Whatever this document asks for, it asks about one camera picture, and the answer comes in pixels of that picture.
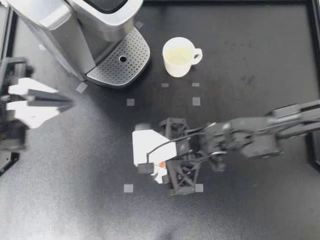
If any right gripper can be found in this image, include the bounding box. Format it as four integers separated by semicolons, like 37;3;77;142
134;117;204;197

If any black camera cable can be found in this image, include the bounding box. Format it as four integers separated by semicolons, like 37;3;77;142
145;123;217;165

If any white mug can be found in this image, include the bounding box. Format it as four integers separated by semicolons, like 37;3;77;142
162;36;203;78

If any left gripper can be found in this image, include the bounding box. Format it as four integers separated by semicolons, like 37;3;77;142
0;56;74;152

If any silver black coffee machine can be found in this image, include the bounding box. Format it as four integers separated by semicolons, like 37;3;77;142
4;0;152;89

